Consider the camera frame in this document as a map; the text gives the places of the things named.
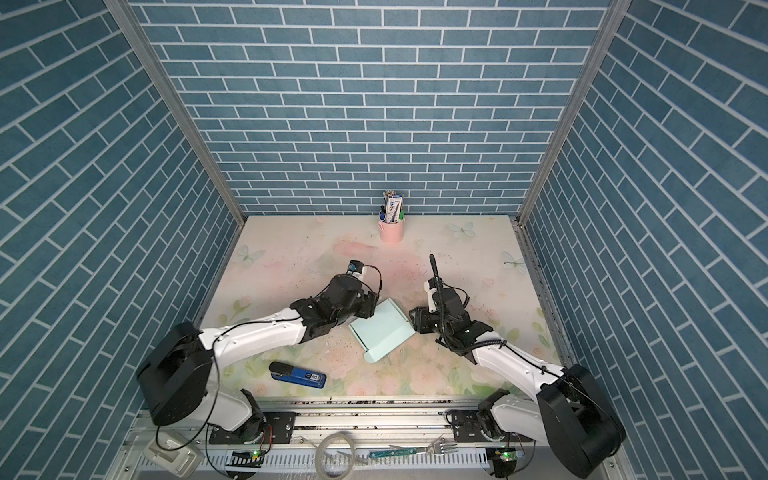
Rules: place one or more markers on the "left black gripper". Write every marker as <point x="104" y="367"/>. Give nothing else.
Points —
<point x="369" y="302"/>

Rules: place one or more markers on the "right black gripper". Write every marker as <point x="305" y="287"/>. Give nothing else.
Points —
<point x="420" y="320"/>

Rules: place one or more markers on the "light blue paper box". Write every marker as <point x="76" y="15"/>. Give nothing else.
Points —
<point x="381" y="333"/>

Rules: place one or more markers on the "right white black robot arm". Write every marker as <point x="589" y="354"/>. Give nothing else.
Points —
<point x="572" y="413"/>

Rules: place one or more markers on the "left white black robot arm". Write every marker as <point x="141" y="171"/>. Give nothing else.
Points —
<point x="181" y="378"/>

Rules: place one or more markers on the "pink pen holder cup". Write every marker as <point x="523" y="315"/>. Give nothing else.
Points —
<point x="391" y="233"/>

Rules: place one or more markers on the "blue black stapler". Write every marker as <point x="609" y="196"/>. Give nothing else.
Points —
<point x="288" y="373"/>

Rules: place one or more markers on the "metal fork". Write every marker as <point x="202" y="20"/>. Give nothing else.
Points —
<point x="439" y="446"/>

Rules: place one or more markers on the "white plastic holder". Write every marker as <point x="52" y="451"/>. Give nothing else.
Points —
<point x="172" y="457"/>

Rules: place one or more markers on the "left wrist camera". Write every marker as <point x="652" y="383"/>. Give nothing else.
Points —
<point x="356" y="268"/>

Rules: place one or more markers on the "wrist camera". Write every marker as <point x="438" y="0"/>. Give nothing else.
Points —
<point x="432" y="286"/>
<point x="356" y="268"/>

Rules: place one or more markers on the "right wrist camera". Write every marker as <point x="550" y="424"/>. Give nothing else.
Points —
<point x="432" y="286"/>

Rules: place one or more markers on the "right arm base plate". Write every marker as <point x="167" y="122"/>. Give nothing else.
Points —
<point x="479" y="426"/>

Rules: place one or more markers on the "aluminium frame rail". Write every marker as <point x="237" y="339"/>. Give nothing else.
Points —
<point x="373" y="424"/>

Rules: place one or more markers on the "green handled tool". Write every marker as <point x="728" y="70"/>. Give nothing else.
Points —
<point x="392" y="453"/>

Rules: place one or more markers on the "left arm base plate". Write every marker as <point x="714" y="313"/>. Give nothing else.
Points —
<point x="265" y="428"/>

